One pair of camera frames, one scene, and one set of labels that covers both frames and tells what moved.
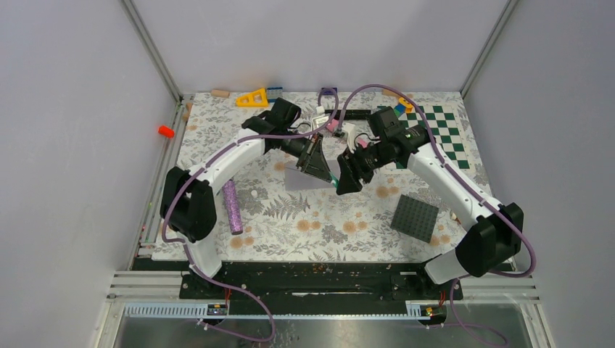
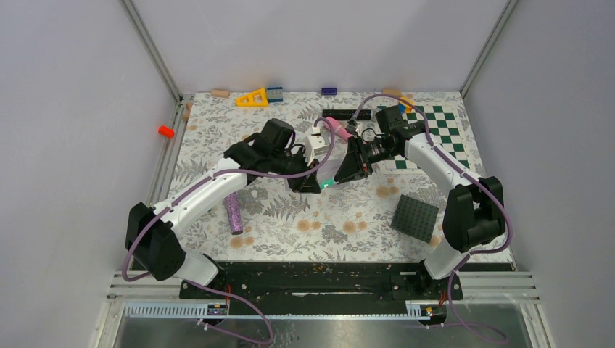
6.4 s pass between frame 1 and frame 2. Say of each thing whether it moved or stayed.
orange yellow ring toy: stayed
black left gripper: moved
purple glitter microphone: stayed
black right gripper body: stayed
